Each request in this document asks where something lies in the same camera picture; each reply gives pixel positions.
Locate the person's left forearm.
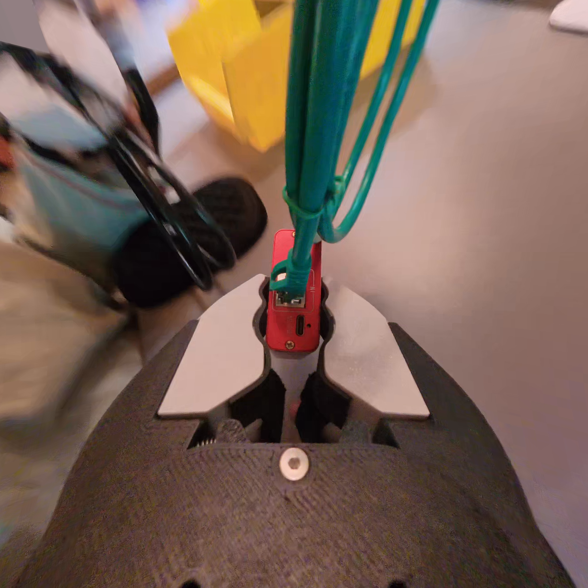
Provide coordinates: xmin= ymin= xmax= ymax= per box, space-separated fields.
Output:
xmin=14 ymin=152 xmax=152 ymax=276

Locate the red ethernet splitter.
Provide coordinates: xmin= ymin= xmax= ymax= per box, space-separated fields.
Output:
xmin=266 ymin=229 xmax=323 ymax=353

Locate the person's cream clothing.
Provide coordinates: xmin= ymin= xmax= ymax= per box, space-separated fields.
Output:
xmin=0 ymin=243 xmax=144 ymax=543

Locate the yellow plastic bin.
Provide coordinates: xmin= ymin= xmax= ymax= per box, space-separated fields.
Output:
xmin=168 ymin=0 xmax=425 ymax=153

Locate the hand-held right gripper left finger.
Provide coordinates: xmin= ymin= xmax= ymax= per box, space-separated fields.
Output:
xmin=158 ymin=275 xmax=270 ymax=420

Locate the white document stand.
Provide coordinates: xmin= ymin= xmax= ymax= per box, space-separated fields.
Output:
xmin=549 ymin=0 xmax=588 ymax=34

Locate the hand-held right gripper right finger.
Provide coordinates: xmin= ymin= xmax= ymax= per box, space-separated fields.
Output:
xmin=318 ymin=280 xmax=431 ymax=420

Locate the green ethernet cable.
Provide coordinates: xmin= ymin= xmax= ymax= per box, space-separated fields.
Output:
xmin=269 ymin=0 xmax=442 ymax=306

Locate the grey desk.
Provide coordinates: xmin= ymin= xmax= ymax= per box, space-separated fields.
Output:
xmin=133 ymin=0 xmax=588 ymax=588

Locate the black ethernet cable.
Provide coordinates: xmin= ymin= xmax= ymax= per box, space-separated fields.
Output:
xmin=110 ymin=69 xmax=237 ymax=292

